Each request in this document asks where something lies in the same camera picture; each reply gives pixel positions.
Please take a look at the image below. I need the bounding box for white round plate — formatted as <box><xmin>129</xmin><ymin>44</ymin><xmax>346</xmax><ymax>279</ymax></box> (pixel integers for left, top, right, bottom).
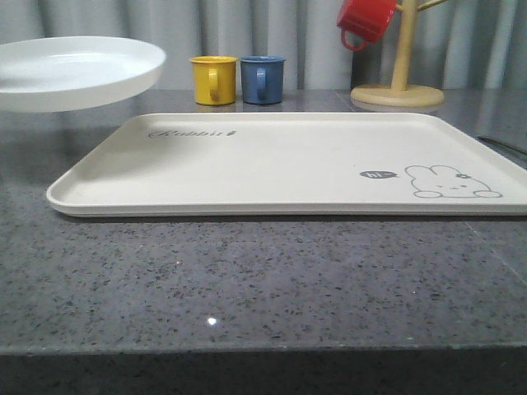
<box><xmin>1</xmin><ymin>36</ymin><xmax>166</xmax><ymax>113</ymax></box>

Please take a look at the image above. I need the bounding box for cream rabbit serving tray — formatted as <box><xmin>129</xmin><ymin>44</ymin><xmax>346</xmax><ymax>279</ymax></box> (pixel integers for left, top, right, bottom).
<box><xmin>47</xmin><ymin>113</ymin><xmax>526</xmax><ymax>216</ymax></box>

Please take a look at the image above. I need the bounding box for blue enamel mug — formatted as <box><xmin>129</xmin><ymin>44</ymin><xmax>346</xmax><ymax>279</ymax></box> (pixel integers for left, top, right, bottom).
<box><xmin>240</xmin><ymin>56</ymin><xmax>285</xmax><ymax>105</ymax></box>

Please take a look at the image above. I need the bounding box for yellow enamel mug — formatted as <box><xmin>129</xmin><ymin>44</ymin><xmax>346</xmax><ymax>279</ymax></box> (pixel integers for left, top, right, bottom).
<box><xmin>189</xmin><ymin>56</ymin><xmax>237</xmax><ymax>105</ymax></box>

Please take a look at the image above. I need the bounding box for wooden mug tree stand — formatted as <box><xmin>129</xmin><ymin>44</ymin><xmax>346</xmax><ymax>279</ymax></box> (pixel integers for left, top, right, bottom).
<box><xmin>351</xmin><ymin>0</ymin><xmax>445</xmax><ymax>107</ymax></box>

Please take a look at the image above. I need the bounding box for red enamel mug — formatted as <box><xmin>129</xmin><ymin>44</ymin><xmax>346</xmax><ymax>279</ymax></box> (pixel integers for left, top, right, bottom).
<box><xmin>337</xmin><ymin>0</ymin><xmax>398</xmax><ymax>51</ymax></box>

